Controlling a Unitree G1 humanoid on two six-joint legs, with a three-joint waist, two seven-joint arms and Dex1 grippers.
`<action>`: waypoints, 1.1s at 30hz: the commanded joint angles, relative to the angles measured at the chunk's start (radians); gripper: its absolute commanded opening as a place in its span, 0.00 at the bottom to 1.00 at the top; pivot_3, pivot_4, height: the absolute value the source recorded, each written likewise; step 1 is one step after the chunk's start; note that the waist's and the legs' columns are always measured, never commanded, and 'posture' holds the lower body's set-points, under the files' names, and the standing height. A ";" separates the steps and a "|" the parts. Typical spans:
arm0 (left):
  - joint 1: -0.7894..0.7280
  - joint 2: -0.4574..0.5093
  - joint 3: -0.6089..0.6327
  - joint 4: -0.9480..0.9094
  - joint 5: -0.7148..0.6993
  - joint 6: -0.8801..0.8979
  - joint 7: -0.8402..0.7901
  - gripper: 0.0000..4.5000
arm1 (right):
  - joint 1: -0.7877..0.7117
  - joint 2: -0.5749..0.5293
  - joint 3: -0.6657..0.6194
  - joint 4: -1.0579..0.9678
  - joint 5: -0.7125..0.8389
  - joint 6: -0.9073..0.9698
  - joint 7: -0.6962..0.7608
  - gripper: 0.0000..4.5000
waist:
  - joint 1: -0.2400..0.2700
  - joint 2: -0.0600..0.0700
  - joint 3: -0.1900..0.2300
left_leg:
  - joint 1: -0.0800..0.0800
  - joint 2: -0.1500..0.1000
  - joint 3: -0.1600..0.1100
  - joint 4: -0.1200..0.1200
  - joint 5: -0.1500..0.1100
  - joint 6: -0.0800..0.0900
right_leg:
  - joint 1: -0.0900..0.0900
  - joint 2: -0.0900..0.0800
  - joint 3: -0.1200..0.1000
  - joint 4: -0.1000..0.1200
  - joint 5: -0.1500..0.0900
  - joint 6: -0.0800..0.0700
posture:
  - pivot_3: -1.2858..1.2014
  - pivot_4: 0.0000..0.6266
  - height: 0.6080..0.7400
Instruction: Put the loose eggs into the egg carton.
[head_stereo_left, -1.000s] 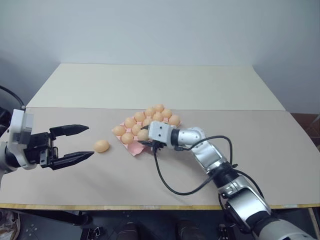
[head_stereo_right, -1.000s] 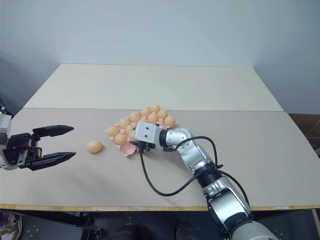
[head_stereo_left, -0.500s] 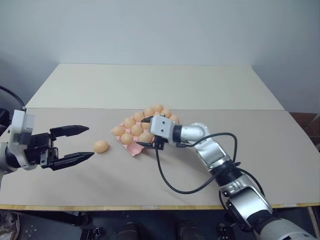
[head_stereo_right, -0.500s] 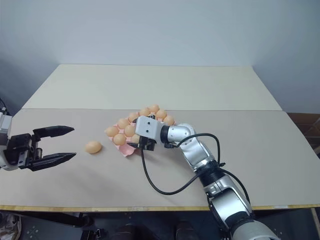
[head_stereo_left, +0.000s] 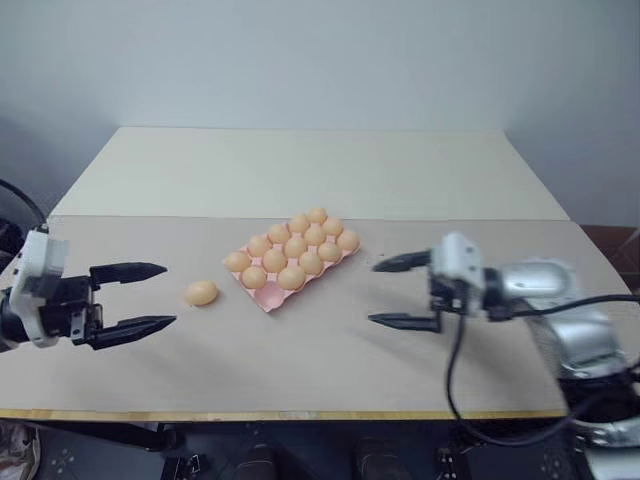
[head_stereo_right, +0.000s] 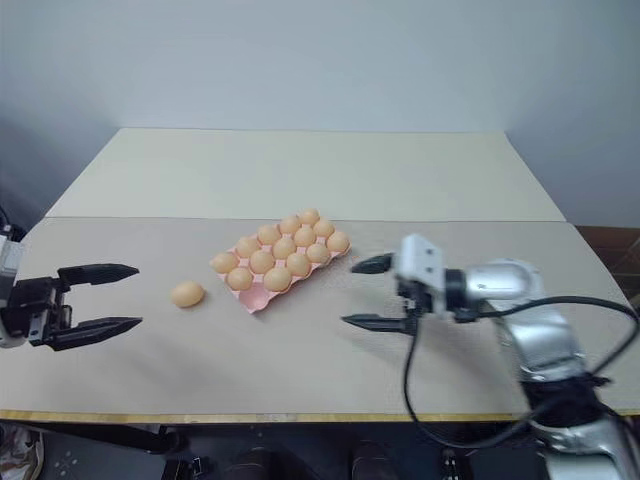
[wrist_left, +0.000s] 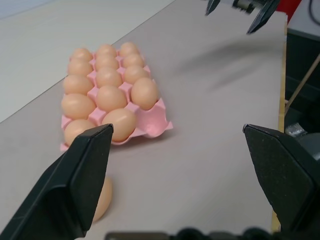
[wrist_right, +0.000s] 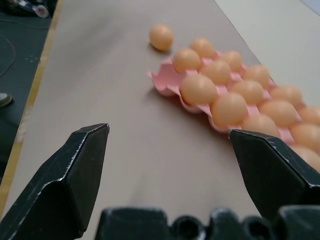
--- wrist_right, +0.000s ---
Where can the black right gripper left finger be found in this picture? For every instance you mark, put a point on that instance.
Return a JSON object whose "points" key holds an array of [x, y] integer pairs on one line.
{"points": [[57, 190]]}

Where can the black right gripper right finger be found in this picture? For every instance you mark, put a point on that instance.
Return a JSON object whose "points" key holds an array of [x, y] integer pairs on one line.
{"points": [[275, 175]]}

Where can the tan egg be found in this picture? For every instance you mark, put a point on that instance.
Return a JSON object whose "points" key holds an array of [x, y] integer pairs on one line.
{"points": [[248, 91], [198, 89], [260, 124], [161, 37], [233, 60], [306, 134], [257, 75], [286, 95], [203, 47], [308, 156], [230, 109], [279, 113], [187, 60], [217, 71], [311, 115]]}

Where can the pink egg tray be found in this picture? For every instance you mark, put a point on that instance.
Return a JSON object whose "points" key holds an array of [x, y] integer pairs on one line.
{"points": [[166, 80]]}

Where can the grey shoe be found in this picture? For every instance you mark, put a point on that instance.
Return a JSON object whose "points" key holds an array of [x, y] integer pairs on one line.
{"points": [[5, 99]]}

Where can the dark clutter with printed label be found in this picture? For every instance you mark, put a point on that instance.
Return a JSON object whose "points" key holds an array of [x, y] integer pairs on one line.
{"points": [[27, 7]]}

